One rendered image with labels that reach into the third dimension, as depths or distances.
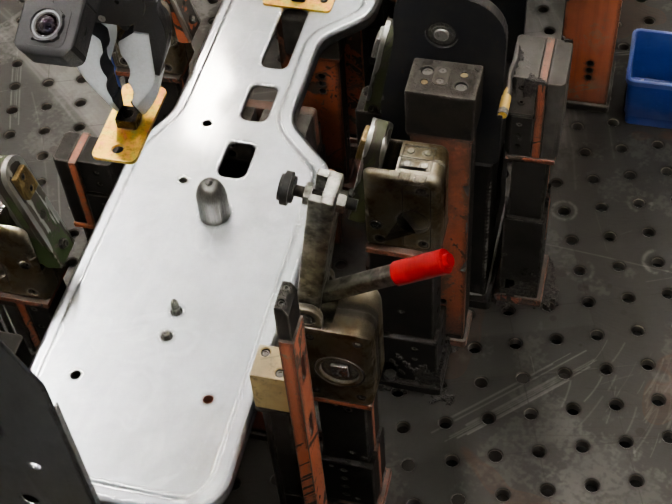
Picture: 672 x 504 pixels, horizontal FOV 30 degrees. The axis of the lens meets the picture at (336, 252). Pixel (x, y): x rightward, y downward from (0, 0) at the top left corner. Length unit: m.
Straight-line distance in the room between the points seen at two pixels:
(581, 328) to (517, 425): 0.16
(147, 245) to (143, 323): 0.10
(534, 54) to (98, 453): 0.59
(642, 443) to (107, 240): 0.64
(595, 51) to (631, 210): 0.22
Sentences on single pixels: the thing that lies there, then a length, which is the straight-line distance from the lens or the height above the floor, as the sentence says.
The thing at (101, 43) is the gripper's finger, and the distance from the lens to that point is 0.98.
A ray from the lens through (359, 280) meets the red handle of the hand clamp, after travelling 1.09.
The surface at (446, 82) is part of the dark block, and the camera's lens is 1.23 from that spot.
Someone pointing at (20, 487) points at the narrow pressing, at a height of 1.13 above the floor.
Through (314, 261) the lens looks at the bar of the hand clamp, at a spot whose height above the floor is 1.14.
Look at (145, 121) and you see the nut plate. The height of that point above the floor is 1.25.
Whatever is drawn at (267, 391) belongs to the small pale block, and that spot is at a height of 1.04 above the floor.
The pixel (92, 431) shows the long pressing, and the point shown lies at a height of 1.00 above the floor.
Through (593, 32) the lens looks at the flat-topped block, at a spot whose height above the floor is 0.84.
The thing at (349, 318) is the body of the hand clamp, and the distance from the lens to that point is 1.13.
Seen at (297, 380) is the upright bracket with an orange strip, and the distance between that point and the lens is 1.03.
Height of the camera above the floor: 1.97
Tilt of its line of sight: 51 degrees down
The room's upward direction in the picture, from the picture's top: 5 degrees counter-clockwise
